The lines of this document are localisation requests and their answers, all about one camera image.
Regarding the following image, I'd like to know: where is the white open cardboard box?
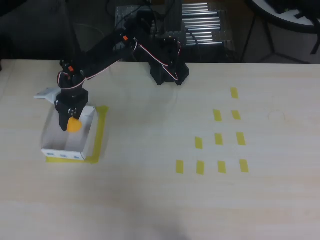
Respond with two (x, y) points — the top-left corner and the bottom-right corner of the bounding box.
(40, 102), (98, 161)

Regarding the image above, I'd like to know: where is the olive green chair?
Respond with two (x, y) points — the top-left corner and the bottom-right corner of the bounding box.
(73, 23), (108, 52)

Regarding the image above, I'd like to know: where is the yellow rubber duck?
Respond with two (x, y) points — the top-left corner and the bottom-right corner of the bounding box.
(67, 117), (83, 133)

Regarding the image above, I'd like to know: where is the aluminium rail rack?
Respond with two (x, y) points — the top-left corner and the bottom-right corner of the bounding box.
(113, 2), (236, 62)

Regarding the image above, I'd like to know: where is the round white table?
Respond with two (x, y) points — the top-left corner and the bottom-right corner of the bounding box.
(241, 0), (320, 65)

